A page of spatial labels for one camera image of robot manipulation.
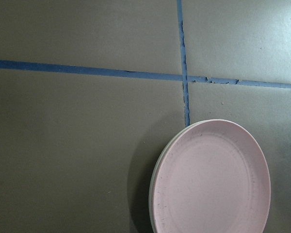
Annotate pink plate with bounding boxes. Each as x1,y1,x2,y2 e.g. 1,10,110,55
153,119,271,233

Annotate cream white plate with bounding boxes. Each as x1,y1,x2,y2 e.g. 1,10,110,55
148,121,202,233

